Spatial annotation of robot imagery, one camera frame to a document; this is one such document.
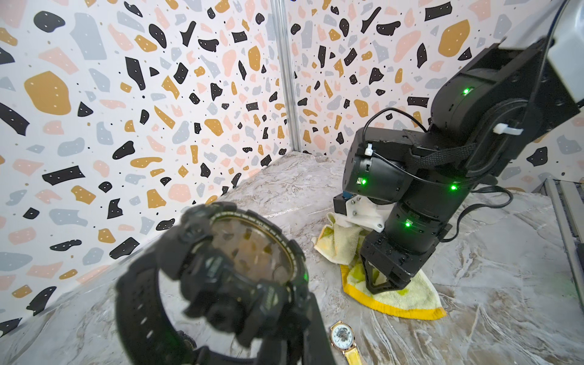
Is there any yellow green white cloth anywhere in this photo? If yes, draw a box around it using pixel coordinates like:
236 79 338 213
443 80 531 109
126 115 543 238
313 212 447 321

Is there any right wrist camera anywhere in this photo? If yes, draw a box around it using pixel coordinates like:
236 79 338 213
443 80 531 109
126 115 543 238
332 193 395 232

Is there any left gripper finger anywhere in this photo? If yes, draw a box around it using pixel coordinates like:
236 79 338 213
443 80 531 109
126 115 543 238
266 294 335 365

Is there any black digital watch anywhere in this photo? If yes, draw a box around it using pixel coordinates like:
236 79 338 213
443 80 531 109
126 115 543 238
116 202 314 364

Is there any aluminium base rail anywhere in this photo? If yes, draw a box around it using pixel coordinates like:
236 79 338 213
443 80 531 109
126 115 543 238
543 178 583 308

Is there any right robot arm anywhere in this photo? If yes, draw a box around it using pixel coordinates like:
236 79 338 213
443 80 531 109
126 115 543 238
334 1 583 294

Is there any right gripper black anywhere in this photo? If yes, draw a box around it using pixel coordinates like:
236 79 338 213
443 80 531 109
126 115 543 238
360 228 450 294

